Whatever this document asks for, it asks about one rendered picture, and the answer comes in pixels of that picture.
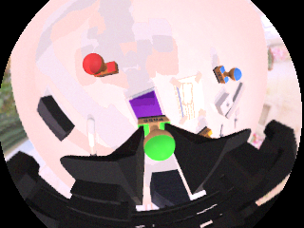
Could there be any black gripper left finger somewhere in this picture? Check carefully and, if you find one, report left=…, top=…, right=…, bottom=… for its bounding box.
left=60, top=126, right=145, bottom=206

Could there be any red rubber stamp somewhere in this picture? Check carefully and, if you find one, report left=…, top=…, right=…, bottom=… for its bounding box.
left=83, top=53, right=119, bottom=77

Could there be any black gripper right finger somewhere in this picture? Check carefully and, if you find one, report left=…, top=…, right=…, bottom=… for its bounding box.
left=163, top=123, right=252, bottom=195

